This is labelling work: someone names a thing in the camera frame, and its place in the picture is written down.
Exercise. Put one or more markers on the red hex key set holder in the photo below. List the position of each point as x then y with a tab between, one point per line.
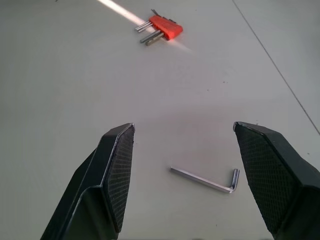
165	26

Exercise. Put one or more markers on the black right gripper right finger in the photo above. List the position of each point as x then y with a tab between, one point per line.
277	175

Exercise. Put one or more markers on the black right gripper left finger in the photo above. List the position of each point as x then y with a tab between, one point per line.
100	180

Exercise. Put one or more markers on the silver hex key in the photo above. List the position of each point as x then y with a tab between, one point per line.
212	181

